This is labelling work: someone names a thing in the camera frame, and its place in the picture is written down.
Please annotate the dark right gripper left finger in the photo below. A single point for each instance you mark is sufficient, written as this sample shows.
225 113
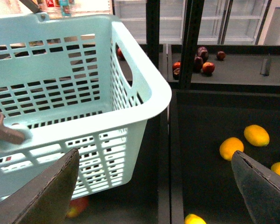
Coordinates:
46 198

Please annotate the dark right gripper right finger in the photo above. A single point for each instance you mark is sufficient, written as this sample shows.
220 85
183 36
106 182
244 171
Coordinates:
259 187

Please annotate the light blue plastic basket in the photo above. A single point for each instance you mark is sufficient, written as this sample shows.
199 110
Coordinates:
82 82

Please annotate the red yellow apple under basket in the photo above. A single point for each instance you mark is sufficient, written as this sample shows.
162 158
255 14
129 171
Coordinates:
77 206

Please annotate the yellow lemon upper right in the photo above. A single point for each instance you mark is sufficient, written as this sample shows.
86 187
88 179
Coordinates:
256 136

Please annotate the yellow lemon on shelf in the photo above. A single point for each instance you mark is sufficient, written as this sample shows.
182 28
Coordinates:
229 147

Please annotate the yellow lemon bottom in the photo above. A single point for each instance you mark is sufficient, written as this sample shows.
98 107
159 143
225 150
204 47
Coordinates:
194 219

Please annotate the red peach on shelf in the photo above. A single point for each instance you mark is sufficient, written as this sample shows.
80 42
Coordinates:
208 68

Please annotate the dark red fruit far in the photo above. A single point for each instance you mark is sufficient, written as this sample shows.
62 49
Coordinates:
221 55

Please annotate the dark purple fruit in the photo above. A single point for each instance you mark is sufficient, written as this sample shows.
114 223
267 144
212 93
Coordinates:
201 57

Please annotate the red fruit left of post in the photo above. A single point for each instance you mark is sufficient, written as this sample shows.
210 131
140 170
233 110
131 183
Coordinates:
176 70

